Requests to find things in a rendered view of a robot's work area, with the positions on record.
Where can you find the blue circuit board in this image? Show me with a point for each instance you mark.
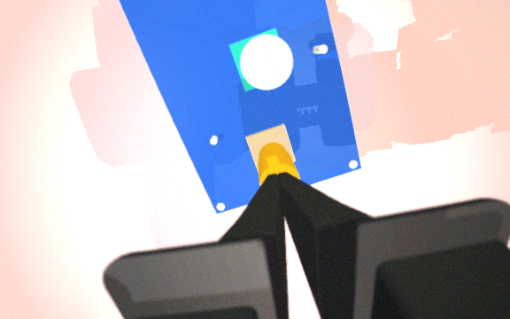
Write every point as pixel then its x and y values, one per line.
pixel 254 87

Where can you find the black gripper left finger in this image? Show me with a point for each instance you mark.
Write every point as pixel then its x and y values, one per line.
pixel 246 266

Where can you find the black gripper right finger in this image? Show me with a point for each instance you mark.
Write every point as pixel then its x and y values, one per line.
pixel 340 247

